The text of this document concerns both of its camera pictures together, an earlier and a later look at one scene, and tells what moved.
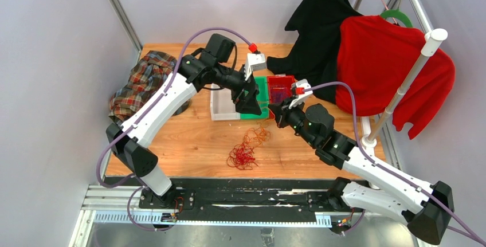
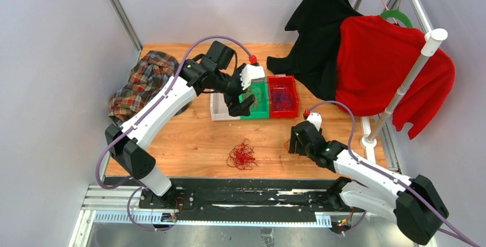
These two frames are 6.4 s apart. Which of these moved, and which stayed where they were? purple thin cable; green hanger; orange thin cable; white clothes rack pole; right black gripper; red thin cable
Moved: orange thin cable; right black gripper
Stayed: green hanger; white clothes rack pole; purple thin cable; red thin cable
